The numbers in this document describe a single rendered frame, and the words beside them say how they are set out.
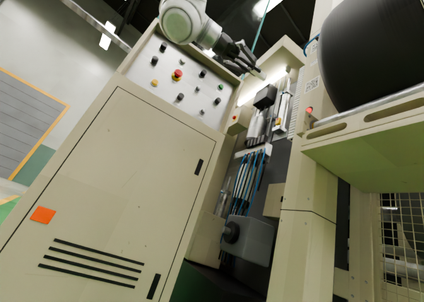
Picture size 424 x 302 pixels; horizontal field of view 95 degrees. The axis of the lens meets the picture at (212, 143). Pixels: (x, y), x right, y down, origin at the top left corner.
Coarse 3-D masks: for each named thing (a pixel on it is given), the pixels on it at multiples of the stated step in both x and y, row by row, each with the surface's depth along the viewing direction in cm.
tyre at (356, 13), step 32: (352, 0) 60; (384, 0) 50; (416, 0) 45; (320, 32) 70; (352, 32) 56; (384, 32) 49; (416, 32) 45; (320, 64) 67; (352, 64) 56; (384, 64) 51; (416, 64) 46; (352, 96) 59
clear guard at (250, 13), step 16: (208, 0) 118; (224, 0) 125; (240, 0) 133; (256, 0) 142; (208, 16) 114; (224, 16) 121; (240, 16) 128; (256, 16) 137; (224, 32) 117; (240, 32) 124; (256, 32) 132
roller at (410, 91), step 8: (408, 88) 47; (416, 88) 46; (384, 96) 51; (392, 96) 49; (400, 96) 48; (368, 104) 54; (376, 104) 52; (384, 104) 51; (344, 112) 60; (352, 112) 57; (360, 112) 55; (320, 120) 67; (328, 120) 64; (336, 120) 61; (312, 128) 68
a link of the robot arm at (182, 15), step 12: (168, 0) 46; (180, 0) 46; (192, 0) 48; (204, 0) 50; (168, 12) 45; (180, 12) 45; (192, 12) 47; (204, 12) 53; (168, 24) 47; (180, 24) 47; (192, 24) 47; (168, 36) 49; (180, 36) 48; (192, 36) 50
